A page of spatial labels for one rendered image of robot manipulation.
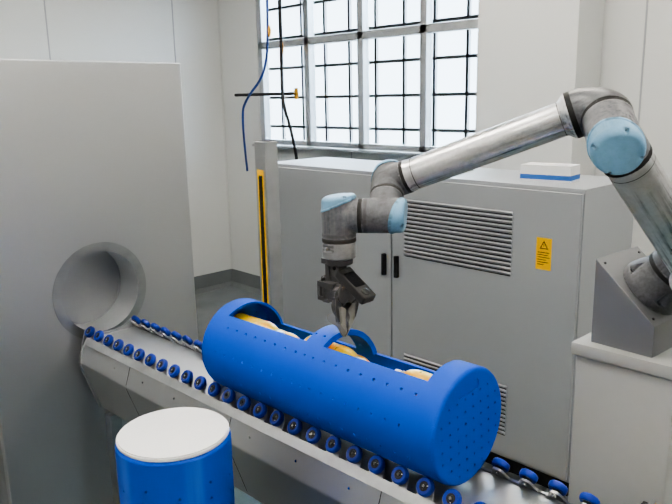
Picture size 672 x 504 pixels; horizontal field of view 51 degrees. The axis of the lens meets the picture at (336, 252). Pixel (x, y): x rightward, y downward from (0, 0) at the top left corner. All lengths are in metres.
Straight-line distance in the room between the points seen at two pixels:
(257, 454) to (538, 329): 1.67
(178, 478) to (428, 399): 0.61
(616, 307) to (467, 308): 1.42
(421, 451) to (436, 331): 2.11
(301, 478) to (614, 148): 1.15
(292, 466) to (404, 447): 0.45
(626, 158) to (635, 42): 2.78
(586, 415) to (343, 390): 0.90
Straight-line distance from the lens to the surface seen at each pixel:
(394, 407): 1.65
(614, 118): 1.66
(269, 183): 2.50
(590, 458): 2.41
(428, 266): 3.64
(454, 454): 1.68
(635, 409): 2.27
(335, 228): 1.78
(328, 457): 1.91
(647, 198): 1.76
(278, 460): 2.04
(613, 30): 4.47
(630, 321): 2.22
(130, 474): 1.80
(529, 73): 4.36
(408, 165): 1.85
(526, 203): 3.26
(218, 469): 1.80
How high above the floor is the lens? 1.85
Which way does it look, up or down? 13 degrees down
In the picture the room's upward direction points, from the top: 1 degrees counter-clockwise
